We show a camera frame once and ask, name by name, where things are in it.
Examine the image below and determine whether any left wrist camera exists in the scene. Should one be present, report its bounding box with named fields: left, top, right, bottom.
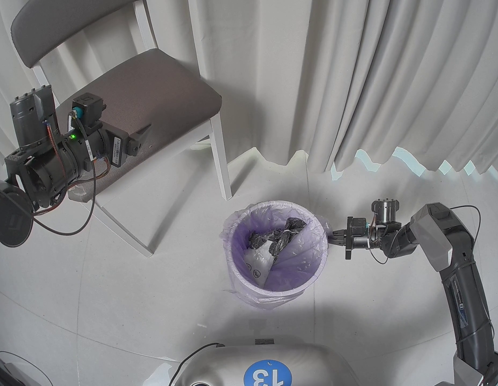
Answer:
left=69, top=92, right=109, bottom=133

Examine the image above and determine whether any black cable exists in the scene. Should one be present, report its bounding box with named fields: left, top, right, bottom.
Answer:
left=170, top=342, right=225, bottom=386
left=31, top=151, right=99, bottom=236

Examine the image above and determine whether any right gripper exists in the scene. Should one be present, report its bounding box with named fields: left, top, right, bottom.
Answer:
left=345, top=226, right=373, bottom=261

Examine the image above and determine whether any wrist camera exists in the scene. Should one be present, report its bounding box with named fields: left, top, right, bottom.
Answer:
left=69, top=92, right=109, bottom=133
left=347, top=216, right=369, bottom=237

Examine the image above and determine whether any white trash bin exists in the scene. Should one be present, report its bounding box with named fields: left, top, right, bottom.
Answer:
left=225, top=203, right=328, bottom=302

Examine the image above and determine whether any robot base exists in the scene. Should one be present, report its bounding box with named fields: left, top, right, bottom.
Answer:
left=142, top=337, right=356, bottom=386

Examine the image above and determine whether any purple plastic bag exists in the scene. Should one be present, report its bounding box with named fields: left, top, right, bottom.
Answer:
left=220, top=201, right=336, bottom=310

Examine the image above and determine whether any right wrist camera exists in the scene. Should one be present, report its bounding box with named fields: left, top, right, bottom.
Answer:
left=347, top=216, right=369, bottom=237

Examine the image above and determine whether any black plastic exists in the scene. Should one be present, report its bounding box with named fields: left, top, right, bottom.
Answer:
left=248, top=217, right=308, bottom=258

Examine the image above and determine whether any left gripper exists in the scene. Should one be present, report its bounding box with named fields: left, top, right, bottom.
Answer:
left=59, top=124, right=153, bottom=182

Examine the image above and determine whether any grey padded white chair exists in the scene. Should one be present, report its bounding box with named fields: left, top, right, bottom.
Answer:
left=11, top=0, right=233, bottom=258

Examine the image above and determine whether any clear printed wrapper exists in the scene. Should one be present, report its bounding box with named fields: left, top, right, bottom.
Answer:
left=243, top=242, right=276, bottom=286

